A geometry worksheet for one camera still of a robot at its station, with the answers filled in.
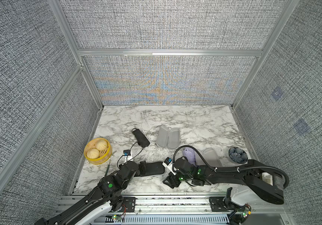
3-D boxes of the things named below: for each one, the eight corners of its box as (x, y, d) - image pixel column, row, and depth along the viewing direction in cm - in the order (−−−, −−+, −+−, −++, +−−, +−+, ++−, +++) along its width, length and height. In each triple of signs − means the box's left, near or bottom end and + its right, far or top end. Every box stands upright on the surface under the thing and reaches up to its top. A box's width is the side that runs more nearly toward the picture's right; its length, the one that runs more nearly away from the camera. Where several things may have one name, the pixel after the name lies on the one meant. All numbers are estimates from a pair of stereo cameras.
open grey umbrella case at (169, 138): (155, 147, 97) (155, 145, 95) (158, 128, 108) (158, 125, 106) (179, 150, 96) (179, 148, 94) (180, 130, 107) (180, 128, 104)
